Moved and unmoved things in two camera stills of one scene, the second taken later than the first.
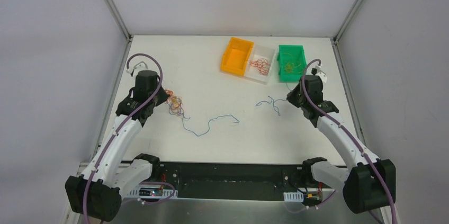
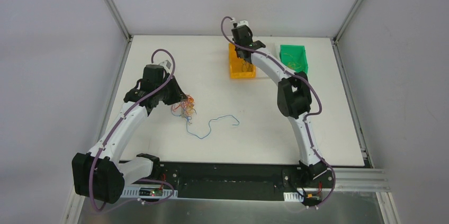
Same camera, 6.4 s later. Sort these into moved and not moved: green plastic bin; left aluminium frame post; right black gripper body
Moved: right black gripper body
Not moved: green plastic bin; left aluminium frame post
